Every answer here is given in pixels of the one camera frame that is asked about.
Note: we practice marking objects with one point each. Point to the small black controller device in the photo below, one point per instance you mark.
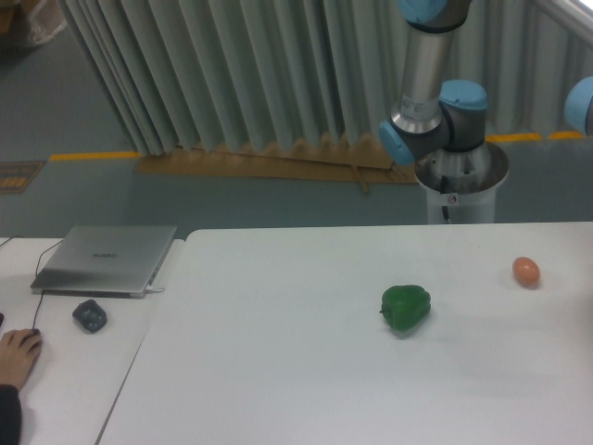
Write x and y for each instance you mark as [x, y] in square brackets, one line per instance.
[90, 316]

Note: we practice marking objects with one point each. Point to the person's bare hand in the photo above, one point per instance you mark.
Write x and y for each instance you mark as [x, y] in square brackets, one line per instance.
[19, 353]

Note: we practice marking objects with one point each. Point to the brown egg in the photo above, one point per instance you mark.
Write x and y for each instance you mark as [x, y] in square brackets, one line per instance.
[525, 271]

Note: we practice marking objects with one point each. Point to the dark sleeved forearm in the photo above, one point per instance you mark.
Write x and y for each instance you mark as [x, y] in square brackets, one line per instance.
[11, 415]

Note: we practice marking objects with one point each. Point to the pale green pleated curtain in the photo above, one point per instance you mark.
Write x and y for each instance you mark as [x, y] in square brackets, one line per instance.
[236, 73]

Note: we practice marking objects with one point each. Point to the silver closed laptop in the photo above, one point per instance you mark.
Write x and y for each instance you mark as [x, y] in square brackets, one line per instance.
[106, 261]

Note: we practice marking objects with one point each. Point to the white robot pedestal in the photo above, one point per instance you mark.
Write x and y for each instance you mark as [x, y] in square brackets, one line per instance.
[461, 187]

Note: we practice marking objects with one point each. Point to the green bell pepper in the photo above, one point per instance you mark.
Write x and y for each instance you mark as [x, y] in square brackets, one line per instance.
[404, 307]

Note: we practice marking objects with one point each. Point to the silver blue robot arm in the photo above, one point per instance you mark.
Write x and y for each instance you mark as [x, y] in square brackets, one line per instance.
[424, 69]

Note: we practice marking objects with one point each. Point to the flat brown cardboard sheet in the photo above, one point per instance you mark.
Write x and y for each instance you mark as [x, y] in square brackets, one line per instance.
[363, 163]

